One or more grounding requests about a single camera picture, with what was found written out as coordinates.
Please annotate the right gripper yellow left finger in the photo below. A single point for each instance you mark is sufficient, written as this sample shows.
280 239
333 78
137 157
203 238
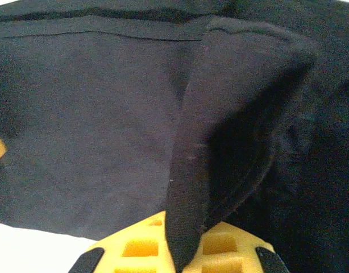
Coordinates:
134 250

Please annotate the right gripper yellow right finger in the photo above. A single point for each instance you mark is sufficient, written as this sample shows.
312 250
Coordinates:
231 250

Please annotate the black skirt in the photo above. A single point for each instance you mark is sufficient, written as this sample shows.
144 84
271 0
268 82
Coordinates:
106 113

